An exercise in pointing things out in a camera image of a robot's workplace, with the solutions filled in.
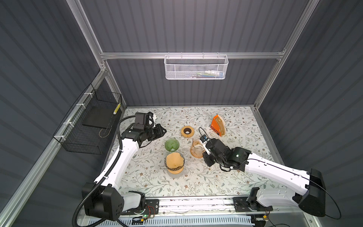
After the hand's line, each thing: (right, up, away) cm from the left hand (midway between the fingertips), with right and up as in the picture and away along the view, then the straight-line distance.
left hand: (166, 130), depth 79 cm
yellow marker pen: (-29, +13, +2) cm, 32 cm away
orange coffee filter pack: (+34, +3, +19) cm, 39 cm away
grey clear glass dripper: (+3, -19, -7) cm, 20 cm away
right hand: (+22, -13, -2) cm, 26 cm away
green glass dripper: (+2, -11, +16) cm, 20 cm away
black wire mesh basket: (-41, +2, -7) cm, 41 cm away
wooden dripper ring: (+13, -3, +26) cm, 29 cm away
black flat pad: (-34, +8, -5) cm, 36 cm away
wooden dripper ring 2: (+6, -22, -3) cm, 23 cm away
